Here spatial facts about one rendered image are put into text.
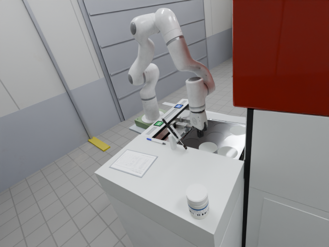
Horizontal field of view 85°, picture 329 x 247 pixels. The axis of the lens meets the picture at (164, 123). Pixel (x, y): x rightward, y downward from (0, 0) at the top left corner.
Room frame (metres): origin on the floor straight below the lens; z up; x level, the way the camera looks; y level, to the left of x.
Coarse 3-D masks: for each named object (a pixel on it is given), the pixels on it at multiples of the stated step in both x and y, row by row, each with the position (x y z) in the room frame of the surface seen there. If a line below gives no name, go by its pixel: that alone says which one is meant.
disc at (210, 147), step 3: (201, 144) 0.82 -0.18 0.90; (204, 144) 0.82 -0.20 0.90; (207, 144) 0.81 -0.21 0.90; (210, 144) 0.81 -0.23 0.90; (213, 144) 0.80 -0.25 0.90; (201, 147) 0.80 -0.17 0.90; (204, 147) 0.79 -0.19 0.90; (207, 147) 0.79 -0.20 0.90; (210, 147) 0.78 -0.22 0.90; (213, 147) 0.77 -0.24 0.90; (216, 147) 0.77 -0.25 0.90; (204, 150) 0.76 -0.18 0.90; (207, 150) 0.76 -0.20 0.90; (210, 150) 0.75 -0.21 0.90; (213, 150) 0.75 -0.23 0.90
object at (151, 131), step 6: (180, 102) 1.32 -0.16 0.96; (186, 102) 1.30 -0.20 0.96; (174, 108) 1.24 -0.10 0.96; (180, 108) 1.22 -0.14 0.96; (168, 114) 1.17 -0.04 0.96; (174, 114) 1.14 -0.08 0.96; (168, 120) 1.08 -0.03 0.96; (150, 126) 1.05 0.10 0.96; (156, 126) 1.03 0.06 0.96; (162, 126) 1.01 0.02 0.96; (144, 132) 0.99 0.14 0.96; (150, 132) 0.98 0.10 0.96; (156, 132) 0.96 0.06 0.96
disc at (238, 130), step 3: (234, 126) 0.92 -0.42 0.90; (237, 126) 0.91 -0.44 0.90; (240, 126) 0.91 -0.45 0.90; (231, 129) 0.90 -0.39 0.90; (234, 129) 0.89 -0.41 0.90; (237, 129) 0.88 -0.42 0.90; (240, 129) 0.88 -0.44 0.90; (243, 129) 0.87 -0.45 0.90; (231, 132) 0.87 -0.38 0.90; (234, 132) 0.86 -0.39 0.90; (237, 132) 0.86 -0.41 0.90; (240, 132) 0.85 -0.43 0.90; (243, 132) 0.84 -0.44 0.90
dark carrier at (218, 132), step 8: (208, 120) 1.06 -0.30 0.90; (192, 128) 1.00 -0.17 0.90; (208, 128) 0.96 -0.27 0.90; (216, 128) 0.94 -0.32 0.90; (224, 128) 0.93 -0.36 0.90; (192, 136) 0.92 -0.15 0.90; (208, 136) 0.88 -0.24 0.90; (216, 136) 0.87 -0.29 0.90; (224, 136) 0.85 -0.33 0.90; (232, 136) 0.83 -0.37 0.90; (240, 136) 0.81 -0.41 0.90; (184, 144) 0.86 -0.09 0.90; (192, 144) 0.84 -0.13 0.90; (200, 144) 0.82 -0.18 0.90; (216, 144) 0.79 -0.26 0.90; (224, 144) 0.78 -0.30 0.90; (232, 144) 0.77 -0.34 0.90; (240, 144) 0.75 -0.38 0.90; (216, 152) 0.73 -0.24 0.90; (240, 152) 0.69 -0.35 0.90
